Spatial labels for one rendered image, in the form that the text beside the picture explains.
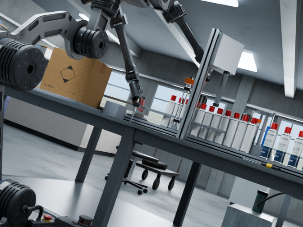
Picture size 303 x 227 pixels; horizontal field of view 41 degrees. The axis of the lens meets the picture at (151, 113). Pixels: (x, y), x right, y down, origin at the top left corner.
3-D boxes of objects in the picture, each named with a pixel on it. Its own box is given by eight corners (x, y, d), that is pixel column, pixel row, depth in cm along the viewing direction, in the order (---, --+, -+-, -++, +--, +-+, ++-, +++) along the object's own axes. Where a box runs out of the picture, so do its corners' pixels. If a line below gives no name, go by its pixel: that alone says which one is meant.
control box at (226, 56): (235, 75, 233) (245, 45, 234) (212, 65, 225) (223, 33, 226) (223, 75, 242) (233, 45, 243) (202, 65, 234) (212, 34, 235)
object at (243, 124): (240, 151, 230) (251, 117, 231) (238, 150, 226) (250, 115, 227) (231, 148, 233) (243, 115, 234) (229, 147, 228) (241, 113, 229)
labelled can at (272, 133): (269, 161, 223) (280, 125, 224) (267, 160, 218) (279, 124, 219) (259, 157, 225) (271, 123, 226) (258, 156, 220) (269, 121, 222)
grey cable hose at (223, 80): (219, 107, 229) (230, 73, 230) (217, 106, 226) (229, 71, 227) (213, 106, 231) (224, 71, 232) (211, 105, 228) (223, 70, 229)
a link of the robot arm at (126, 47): (107, 18, 261) (122, 13, 258) (110, 18, 266) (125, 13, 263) (125, 82, 266) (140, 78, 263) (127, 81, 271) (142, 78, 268)
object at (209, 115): (206, 140, 240) (218, 108, 241) (204, 139, 235) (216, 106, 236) (198, 138, 242) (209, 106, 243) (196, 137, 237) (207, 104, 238)
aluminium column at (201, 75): (185, 141, 229) (222, 32, 233) (181, 140, 225) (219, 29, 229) (177, 139, 231) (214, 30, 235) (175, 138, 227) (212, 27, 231)
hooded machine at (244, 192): (227, 203, 870) (247, 142, 879) (230, 202, 930) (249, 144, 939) (260, 216, 846) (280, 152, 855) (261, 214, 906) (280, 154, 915)
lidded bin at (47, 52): (43, 57, 1089) (46, 49, 1091) (53, 61, 1076) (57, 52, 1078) (33, 52, 1049) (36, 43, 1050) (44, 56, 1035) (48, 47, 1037)
